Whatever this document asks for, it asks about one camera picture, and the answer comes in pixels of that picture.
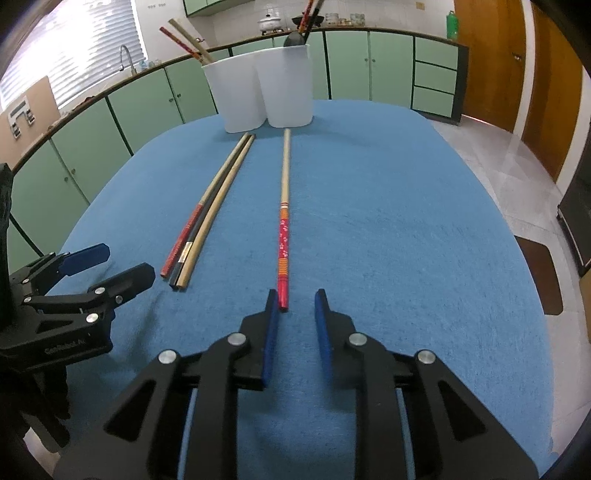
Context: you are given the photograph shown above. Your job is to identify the dark glass-front cabinet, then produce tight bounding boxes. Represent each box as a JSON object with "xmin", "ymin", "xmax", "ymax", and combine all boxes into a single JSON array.
[{"xmin": 556, "ymin": 175, "xmax": 591, "ymax": 278}]

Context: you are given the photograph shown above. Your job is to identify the white two-compartment utensil holder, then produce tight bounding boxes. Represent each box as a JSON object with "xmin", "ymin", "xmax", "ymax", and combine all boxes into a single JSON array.
[{"xmin": 202, "ymin": 42, "xmax": 314, "ymax": 134}]

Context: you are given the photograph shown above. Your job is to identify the plain wooden chopstick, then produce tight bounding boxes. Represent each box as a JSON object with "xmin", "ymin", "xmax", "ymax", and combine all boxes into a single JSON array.
[
  {"xmin": 168, "ymin": 18, "xmax": 214, "ymax": 64},
  {"xmin": 178, "ymin": 134, "xmax": 256, "ymax": 291}
]

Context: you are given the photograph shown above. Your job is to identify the red-handled wooden chopstick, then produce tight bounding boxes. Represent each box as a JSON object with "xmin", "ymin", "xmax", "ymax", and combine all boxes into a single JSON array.
[{"xmin": 159, "ymin": 27, "xmax": 207, "ymax": 64}]

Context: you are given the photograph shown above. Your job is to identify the green base cabinets with counter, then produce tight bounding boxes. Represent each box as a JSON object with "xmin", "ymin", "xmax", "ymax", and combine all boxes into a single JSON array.
[{"xmin": 0, "ymin": 27, "xmax": 469, "ymax": 273}]

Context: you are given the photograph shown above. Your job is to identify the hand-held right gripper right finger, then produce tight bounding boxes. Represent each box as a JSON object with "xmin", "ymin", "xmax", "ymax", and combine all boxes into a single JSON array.
[{"xmin": 315, "ymin": 289, "xmax": 541, "ymax": 480}]

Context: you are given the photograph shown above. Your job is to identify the white window blinds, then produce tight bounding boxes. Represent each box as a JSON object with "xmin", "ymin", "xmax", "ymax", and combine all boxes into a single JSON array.
[{"xmin": 0, "ymin": 0, "xmax": 146, "ymax": 100}]

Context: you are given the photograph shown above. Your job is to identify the white metal bracket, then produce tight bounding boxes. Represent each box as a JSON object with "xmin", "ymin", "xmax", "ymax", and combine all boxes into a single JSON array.
[{"xmin": 8, "ymin": 104, "xmax": 37, "ymax": 138}]

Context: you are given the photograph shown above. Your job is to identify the metal kitchen faucet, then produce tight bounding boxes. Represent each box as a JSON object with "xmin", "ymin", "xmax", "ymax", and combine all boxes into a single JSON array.
[{"xmin": 119, "ymin": 45, "xmax": 138, "ymax": 77}]

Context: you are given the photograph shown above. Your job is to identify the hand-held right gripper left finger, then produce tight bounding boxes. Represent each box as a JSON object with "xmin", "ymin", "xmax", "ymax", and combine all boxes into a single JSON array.
[{"xmin": 55, "ymin": 290, "xmax": 281, "ymax": 480}]

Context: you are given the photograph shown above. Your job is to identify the black chopstick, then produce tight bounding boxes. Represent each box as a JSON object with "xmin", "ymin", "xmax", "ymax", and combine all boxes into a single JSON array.
[
  {"xmin": 169, "ymin": 194, "xmax": 219, "ymax": 284},
  {"xmin": 305, "ymin": 0, "xmax": 325, "ymax": 33}
]

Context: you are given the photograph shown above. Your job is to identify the bundle of wooden chopsticks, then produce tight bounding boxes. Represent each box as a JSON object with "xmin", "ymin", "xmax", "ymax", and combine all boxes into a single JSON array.
[{"xmin": 161, "ymin": 133, "xmax": 250, "ymax": 278}]

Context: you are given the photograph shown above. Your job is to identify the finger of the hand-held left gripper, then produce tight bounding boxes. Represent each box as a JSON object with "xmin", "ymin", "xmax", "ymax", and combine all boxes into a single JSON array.
[
  {"xmin": 9, "ymin": 244, "xmax": 110, "ymax": 301},
  {"xmin": 0, "ymin": 263, "xmax": 156, "ymax": 343}
]

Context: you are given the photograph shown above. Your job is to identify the green wall cabinets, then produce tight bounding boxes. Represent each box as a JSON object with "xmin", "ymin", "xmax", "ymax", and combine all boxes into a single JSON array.
[{"xmin": 182, "ymin": 0, "xmax": 250, "ymax": 18}]

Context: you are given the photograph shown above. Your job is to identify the floral red-handled chopstick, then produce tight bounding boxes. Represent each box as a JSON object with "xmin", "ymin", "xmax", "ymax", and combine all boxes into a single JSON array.
[
  {"xmin": 298, "ymin": 0, "xmax": 317, "ymax": 33},
  {"xmin": 277, "ymin": 128, "xmax": 293, "ymax": 311}
]

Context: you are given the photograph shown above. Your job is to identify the brown floor mat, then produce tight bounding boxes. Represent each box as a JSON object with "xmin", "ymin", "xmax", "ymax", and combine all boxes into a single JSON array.
[{"xmin": 513, "ymin": 235, "xmax": 564, "ymax": 317}]

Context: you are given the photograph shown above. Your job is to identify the brown wooden door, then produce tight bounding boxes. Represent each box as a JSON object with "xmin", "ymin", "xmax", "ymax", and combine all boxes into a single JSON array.
[
  {"xmin": 455, "ymin": 0, "xmax": 527, "ymax": 134},
  {"xmin": 522, "ymin": 0, "xmax": 585, "ymax": 183}
]

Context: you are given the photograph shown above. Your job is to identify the blue felt table mat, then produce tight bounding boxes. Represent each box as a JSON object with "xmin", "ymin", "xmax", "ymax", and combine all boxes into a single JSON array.
[{"xmin": 55, "ymin": 99, "xmax": 555, "ymax": 480}]

